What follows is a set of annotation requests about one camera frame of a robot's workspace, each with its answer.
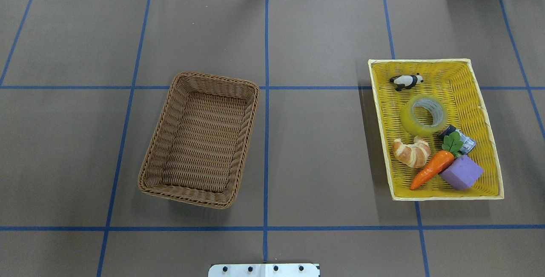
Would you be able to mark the yellow tape roll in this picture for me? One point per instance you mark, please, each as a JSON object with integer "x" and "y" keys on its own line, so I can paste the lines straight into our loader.
{"x": 424, "y": 115}

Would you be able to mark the brown wicker basket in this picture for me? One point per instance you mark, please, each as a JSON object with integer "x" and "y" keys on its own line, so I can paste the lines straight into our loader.
{"x": 199, "y": 147}

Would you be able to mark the yellow woven basket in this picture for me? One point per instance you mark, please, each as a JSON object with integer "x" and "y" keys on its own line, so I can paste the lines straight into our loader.
{"x": 452, "y": 81}

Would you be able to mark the toy panda figure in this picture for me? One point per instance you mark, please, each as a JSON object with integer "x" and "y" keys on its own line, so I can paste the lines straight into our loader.
{"x": 406, "y": 81}

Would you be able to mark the toy croissant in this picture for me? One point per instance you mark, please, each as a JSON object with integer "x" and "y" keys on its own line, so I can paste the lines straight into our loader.
{"x": 413, "y": 155}

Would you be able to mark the toy carrot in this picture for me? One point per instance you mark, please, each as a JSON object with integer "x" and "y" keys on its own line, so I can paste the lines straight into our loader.
{"x": 451, "y": 146}

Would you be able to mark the purple foam block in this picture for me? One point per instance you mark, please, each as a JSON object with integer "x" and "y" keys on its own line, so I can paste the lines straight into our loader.
{"x": 462, "y": 173}

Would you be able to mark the small dark can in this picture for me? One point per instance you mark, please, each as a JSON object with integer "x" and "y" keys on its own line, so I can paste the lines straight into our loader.
{"x": 468, "y": 144}

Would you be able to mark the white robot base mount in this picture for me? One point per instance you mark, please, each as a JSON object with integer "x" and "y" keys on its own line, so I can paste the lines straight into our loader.
{"x": 265, "y": 270}

